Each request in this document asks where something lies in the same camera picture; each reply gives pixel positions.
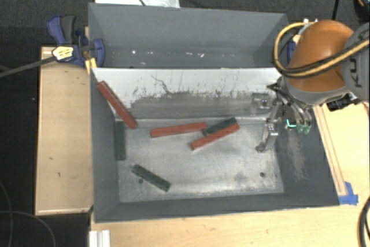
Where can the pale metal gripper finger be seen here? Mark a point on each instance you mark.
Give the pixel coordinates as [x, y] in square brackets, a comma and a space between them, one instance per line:
[261, 101]
[270, 136]

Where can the dark green flat block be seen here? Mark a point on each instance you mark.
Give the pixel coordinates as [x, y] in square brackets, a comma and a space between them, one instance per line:
[120, 140]
[151, 177]
[219, 125]

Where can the red-brown flat block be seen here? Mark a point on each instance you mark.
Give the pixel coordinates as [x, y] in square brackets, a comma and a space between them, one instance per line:
[117, 104]
[177, 129]
[215, 136]

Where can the grey metal bin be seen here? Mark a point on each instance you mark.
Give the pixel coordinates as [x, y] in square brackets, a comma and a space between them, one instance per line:
[202, 170]

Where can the pale wood flat board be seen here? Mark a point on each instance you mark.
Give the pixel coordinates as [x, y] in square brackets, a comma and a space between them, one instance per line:
[63, 139]

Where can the black cylinder on white bracket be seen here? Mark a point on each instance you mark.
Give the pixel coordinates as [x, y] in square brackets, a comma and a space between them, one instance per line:
[342, 104]

